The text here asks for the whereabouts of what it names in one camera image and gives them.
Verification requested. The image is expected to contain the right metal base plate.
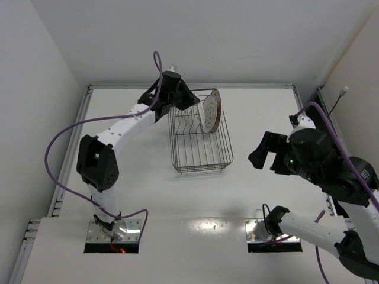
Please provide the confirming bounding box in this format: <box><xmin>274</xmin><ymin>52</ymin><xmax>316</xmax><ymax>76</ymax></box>
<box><xmin>245</xmin><ymin>218</ymin><xmax>300</xmax><ymax>245</ymax></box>

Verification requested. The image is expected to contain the wire dish rack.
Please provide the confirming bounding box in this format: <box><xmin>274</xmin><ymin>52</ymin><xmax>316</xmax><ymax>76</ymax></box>
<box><xmin>168</xmin><ymin>88</ymin><xmax>234</xmax><ymax>174</ymax></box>

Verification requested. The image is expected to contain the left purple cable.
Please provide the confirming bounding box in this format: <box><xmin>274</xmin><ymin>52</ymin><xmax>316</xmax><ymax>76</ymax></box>
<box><xmin>44</xmin><ymin>51</ymin><xmax>164</xmax><ymax>242</ymax></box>

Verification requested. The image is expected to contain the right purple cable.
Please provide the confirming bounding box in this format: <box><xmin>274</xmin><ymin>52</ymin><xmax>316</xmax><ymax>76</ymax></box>
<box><xmin>260</xmin><ymin>102</ymin><xmax>379</xmax><ymax>284</ymax></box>

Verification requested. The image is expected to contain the right black base cable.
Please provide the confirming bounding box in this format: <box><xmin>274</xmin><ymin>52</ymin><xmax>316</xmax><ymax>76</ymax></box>
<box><xmin>262</xmin><ymin>203</ymin><xmax>272</xmax><ymax>231</ymax></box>

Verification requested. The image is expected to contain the green rimmed lettered plate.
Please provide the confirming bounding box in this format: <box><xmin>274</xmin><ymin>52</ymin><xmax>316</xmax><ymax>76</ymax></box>
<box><xmin>197</xmin><ymin>102</ymin><xmax>205</xmax><ymax>131</ymax></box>

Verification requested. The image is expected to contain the purple cable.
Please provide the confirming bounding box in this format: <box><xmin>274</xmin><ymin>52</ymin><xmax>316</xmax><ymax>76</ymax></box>
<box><xmin>44</xmin><ymin>51</ymin><xmax>164</xmax><ymax>242</ymax></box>
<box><xmin>260</xmin><ymin>102</ymin><xmax>379</xmax><ymax>284</ymax></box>

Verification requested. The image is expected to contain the wall cable with white plug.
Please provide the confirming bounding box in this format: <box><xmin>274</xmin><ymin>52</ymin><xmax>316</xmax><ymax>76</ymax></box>
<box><xmin>325</xmin><ymin>86</ymin><xmax>349</xmax><ymax>118</ymax></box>

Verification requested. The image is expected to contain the orange sunburst plate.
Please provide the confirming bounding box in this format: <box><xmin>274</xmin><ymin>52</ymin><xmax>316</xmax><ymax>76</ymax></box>
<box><xmin>210</xmin><ymin>89</ymin><xmax>222</xmax><ymax>133</ymax></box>

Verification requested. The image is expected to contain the metal base plate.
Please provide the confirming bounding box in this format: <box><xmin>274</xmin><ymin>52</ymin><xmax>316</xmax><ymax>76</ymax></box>
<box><xmin>245</xmin><ymin>218</ymin><xmax>300</xmax><ymax>245</ymax></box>
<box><xmin>86</xmin><ymin>218</ymin><xmax>143</xmax><ymax>244</ymax></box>

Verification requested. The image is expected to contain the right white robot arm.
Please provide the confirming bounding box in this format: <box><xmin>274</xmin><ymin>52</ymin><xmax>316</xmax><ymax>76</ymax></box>
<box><xmin>248</xmin><ymin>127</ymin><xmax>378</xmax><ymax>282</ymax></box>

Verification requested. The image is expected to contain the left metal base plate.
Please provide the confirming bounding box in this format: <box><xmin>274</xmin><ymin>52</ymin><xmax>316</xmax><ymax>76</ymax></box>
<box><xmin>86</xmin><ymin>218</ymin><xmax>143</xmax><ymax>244</ymax></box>

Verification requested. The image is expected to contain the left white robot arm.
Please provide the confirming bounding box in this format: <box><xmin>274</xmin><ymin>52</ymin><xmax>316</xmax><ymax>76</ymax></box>
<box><xmin>76</xmin><ymin>70</ymin><xmax>200</xmax><ymax>239</ymax></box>

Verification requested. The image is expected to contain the white plate dark rim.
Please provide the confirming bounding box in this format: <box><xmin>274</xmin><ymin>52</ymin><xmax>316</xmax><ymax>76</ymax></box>
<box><xmin>202</xmin><ymin>95</ymin><xmax>217</xmax><ymax>133</ymax></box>

